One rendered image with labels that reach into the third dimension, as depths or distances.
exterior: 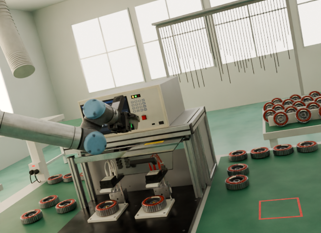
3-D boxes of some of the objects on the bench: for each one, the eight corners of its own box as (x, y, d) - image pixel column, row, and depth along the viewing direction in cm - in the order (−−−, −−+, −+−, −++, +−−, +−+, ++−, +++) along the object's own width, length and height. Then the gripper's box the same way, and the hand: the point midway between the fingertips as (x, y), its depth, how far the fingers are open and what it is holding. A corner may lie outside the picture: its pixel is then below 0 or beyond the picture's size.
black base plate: (188, 238, 131) (187, 232, 131) (48, 246, 151) (47, 241, 151) (207, 186, 175) (206, 183, 175) (97, 198, 195) (95, 195, 195)
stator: (113, 216, 158) (112, 208, 157) (92, 217, 162) (90, 210, 161) (123, 205, 169) (121, 197, 168) (102, 206, 172) (101, 200, 171)
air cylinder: (124, 201, 175) (122, 191, 174) (112, 203, 178) (109, 193, 177) (128, 197, 180) (126, 187, 179) (115, 198, 182) (113, 188, 182)
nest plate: (116, 220, 156) (115, 217, 156) (88, 222, 161) (87, 220, 160) (128, 205, 170) (127, 202, 170) (101, 207, 175) (101, 205, 174)
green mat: (377, 230, 110) (377, 230, 110) (193, 240, 129) (192, 240, 129) (325, 143, 198) (325, 142, 198) (220, 157, 217) (220, 156, 217)
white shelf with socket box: (53, 193, 222) (33, 125, 215) (7, 198, 234) (-13, 134, 227) (80, 173, 255) (63, 113, 248) (38, 178, 267) (22, 121, 260)
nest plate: (166, 216, 148) (165, 214, 148) (134, 218, 153) (134, 216, 153) (175, 200, 162) (174, 198, 162) (145, 203, 167) (144, 201, 167)
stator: (162, 212, 150) (160, 204, 150) (139, 214, 154) (137, 206, 154) (169, 200, 161) (168, 193, 160) (148, 202, 165) (146, 195, 164)
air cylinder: (169, 197, 168) (167, 186, 167) (155, 198, 170) (153, 188, 169) (172, 193, 172) (169, 182, 172) (158, 194, 175) (155, 184, 174)
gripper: (97, 130, 140) (121, 138, 159) (125, 125, 136) (146, 134, 155) (96, 110, 142) (120, 120, 161) (124, 104, 138) (144, 115, 157)
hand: (131, 120), depth 158 cm, fingers open, 6 cm apart
